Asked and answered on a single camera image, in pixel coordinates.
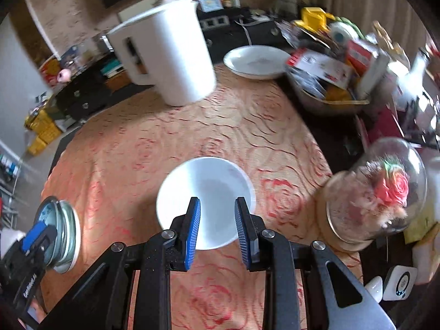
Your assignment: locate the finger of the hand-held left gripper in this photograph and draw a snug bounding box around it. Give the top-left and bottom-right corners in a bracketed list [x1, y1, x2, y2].
[20, 222, 58, 269]

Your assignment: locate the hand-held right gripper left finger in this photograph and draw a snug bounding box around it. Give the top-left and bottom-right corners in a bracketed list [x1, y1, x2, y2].
[38, 197, 202, 330]

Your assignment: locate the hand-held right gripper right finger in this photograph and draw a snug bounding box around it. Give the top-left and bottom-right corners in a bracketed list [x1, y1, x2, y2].
[235, 197, 396, 330]

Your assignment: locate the dark blue patterned bowl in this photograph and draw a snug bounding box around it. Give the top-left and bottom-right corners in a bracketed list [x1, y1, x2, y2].
[34, 197, 69, 229]

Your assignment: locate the wide stainless steel bowl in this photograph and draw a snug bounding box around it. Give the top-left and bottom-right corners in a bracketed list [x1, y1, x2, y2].
[34, 196, 82, 274]

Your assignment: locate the white ceramic bowl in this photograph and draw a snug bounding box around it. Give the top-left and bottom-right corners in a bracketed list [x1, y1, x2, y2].
[156, 157, 257, 251]

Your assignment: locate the yellow plastic crate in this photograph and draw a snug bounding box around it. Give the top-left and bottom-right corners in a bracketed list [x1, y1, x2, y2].
[24, 110, 52, 129]
[38, 124, 62, 143]
[27, 137, 47, 155]

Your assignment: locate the rose-pattern tablecloth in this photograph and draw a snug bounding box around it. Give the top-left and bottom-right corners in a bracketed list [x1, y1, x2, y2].
[41, 64, 363, 330]

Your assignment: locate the glass dome with rose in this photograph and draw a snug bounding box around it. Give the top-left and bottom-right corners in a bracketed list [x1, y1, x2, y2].
[316, 137, 427, 251]

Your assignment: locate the black TV cabinet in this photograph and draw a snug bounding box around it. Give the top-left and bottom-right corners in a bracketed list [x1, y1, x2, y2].
[51, 7, 298, 124]

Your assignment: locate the metal basin with packets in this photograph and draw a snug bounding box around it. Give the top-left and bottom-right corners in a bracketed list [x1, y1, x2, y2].
[289, 72, 370, 116]

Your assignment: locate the white round speaker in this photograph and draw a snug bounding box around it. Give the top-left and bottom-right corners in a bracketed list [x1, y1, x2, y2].
[383, 265, 418, 301]

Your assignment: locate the red and gold gift box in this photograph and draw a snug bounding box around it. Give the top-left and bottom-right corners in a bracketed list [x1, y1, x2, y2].
[39, 57, 62, 86]

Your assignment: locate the small white plate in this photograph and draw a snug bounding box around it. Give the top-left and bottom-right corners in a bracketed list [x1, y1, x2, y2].
[223, 45, 296, 79]

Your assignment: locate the red and white box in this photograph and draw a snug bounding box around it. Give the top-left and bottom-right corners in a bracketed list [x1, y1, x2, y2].
[287, 48, 354, 88]

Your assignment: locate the white tape roll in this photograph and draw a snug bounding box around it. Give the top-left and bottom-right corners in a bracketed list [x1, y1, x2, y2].
[330, 22, 358, 43]

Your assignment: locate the yellow plastic toy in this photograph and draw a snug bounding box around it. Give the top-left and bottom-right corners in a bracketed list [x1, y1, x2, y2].
[299, 7, 336, 31]

